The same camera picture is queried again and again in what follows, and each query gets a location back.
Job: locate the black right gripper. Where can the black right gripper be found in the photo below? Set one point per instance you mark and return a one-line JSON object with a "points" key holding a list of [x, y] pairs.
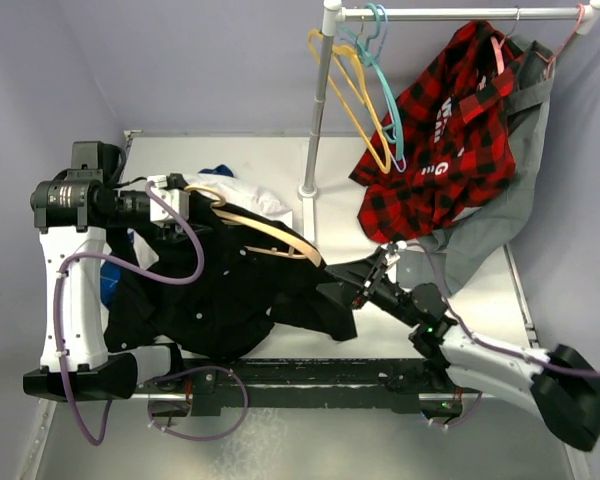
{"points": [[371, 269]]}

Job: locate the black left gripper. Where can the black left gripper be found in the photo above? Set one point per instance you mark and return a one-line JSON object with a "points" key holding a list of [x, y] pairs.
{"points": [[174, 232]]}

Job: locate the beige wooden hanger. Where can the beige wooden hanger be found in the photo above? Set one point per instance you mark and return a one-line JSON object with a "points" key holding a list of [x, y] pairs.
{"points": [[298, 249]]}

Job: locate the black button shirt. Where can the black button shirt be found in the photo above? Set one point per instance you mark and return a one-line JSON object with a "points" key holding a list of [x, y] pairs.
{"points": [[242, 293]]}

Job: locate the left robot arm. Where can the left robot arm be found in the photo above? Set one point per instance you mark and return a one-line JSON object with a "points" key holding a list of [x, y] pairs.
{"points": [[73, 213]]}

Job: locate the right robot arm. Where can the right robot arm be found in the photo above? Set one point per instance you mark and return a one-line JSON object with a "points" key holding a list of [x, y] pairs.
{"points": [[559, 386]]}

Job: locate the white shirt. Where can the white shirt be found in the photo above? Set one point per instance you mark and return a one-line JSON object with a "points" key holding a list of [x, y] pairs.
{"points": [[255, 199]]}

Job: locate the grey shirt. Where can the grey shirt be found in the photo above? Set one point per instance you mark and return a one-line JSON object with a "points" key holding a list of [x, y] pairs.
{"points": [[458, 252]]}

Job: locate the light blue hanger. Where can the light blue hanger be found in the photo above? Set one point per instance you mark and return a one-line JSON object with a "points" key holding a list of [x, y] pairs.
{"points": [[395, 130]]}

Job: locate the red black plaid shirt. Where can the red black plaid shirt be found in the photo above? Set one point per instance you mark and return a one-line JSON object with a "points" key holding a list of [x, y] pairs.
{"points": [[455, 143]]}

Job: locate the yellow hanger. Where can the yellow hanger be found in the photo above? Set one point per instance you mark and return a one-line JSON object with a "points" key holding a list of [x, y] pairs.
{"points": [[348, 59]]}

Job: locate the teal hanger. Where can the teal hanger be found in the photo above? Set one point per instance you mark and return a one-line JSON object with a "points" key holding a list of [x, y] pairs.
{"points": [[385, 90]]}

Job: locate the pink hanger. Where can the pink hanger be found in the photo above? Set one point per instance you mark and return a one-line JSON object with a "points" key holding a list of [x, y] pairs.
{"points": [[551, 60], [495, 69]]}

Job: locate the blue garment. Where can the blue garment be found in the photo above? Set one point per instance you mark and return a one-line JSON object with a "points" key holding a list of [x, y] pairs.
{"points": [[110, 273]]}

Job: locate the metal clothes rack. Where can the metal clothes rack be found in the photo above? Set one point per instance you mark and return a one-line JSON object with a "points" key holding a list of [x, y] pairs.
{"points": [[585, 14]]}

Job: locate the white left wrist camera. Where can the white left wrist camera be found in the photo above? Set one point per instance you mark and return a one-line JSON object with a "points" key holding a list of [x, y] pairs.
{"points": [[170, 189]]}

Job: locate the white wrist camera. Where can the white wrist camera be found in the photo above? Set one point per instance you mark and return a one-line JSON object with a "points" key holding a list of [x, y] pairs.
{"points": [[170, 189], [392, 252]]}

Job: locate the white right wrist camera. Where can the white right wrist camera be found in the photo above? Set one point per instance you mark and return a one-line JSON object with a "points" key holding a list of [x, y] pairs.
{"points": [[392, 252]]}

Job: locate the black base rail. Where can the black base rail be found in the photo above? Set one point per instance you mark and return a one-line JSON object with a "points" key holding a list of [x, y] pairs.
{"points": [[403, 386]]}

